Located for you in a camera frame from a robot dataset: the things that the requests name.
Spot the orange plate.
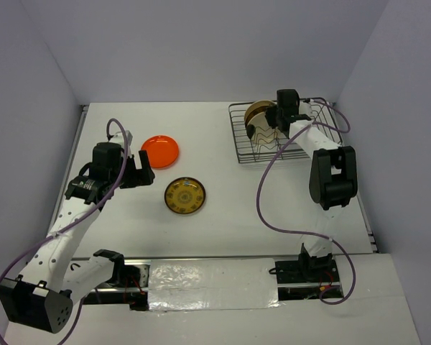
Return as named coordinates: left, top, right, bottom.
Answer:
left=141, top=135, right=180, bottom=169

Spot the cream plate with black spot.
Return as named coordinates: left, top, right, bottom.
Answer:
left=246, top=111, right=277, bottom=145

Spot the yellow patterned dark plate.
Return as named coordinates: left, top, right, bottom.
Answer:
left=164, top=177, right=207, bottom=215

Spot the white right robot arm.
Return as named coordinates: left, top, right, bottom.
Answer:
left=266, top=89, right=358, bottom=281

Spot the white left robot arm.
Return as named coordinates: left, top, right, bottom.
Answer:
left=0, top=142, right=154, bottom=334

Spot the silver tape covered panel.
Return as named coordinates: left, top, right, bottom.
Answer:
left=148, top=258, right=279, bottom=312

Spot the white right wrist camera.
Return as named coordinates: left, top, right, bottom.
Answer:
left=299, top=98, right=320, bottom=119

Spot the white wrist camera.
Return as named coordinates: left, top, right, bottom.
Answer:
left=299, top=98, right=320, bottom=119
left=108, top=130, right=133, bottom=147

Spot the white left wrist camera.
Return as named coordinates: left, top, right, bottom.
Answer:
left=108, top=130, right=133, bottom=147

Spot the grey wire dish rack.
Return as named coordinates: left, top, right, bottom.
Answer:
left=228, top=96, right=343, bottom=165

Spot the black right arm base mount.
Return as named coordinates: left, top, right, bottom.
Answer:
left=269, top=259, right=340, bottom=285

